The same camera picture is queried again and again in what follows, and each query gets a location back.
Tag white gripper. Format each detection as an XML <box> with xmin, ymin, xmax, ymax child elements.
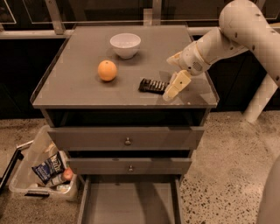
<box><xmin>163</xmin><ymin>41</ymin><xmax>210</xmax><ymax>101</ymax></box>

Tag black rxbar chocolate bar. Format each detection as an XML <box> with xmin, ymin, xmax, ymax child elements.
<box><xmin>138</xmin><ymin>79</ymin><xmax>169</xmax><ymax>95</ymax></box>

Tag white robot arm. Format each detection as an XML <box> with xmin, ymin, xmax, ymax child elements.
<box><xmin>164</xmin><ymin>0</ymin><xmax>280</xmax><ymax>224</ymax></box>

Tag grey top drawer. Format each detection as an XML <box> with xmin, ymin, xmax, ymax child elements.
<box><xmin>48</xmin><ymin>127</ymin><xmax>204</xmax><ymax>151</ymax></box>

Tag grey drawer cabinet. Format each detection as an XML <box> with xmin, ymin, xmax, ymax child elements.
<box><xmin>30</xmin><ymin>24</ymin><xmax>221</xmax><ymax>224</ymax></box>

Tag grey middle drawer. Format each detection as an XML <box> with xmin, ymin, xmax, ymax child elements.
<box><xmin>68</xmin><ymin>158</ymin><xmax>192</xmax><ymax>175</ymax></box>

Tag grey open bottom drawer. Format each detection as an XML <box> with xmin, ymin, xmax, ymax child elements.
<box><xmin>77</xmin><ymin>175</ymin><xmax>184</xmax><ymax>224</ymax></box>

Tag white ceramic bowl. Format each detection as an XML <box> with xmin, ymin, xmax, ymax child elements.
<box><xmin>109</xmin><ymin>33</ymin><xmax>141</xmax><ymax>59</ymax></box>

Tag orange fruit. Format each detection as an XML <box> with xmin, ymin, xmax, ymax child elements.
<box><xmin>97</xmin><ymin>60</ymin><xmax>117</xmax><ymax>81</ymax></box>

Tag red apple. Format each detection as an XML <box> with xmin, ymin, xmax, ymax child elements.
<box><xmin>62</xmin><ymin>167</ymin><xmax>74</xmax><ymax>181</ymax></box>

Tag blue kettle chips bag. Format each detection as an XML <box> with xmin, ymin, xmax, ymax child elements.
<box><xmin>32</xmin><ymin>151</ymin><xmax>67</xmax><ymax>184</ymax></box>

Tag clear plastic storage bin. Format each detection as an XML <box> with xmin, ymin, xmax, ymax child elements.
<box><xmin>9</xmin><ymin>125</ymin><xmax>79</xmax><ymax>201</ymax></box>

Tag black bin lid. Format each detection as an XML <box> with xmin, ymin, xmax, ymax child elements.
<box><xmin>0</xmin><ymin>141</ymin><xmax>33</xmax><ymax>194</ymax></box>

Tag metal window railing frame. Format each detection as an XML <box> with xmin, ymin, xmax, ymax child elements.
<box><xmin>0</xmin><ymin>0</ymin><xmax>233</xmax><ymax>39</ymax></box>

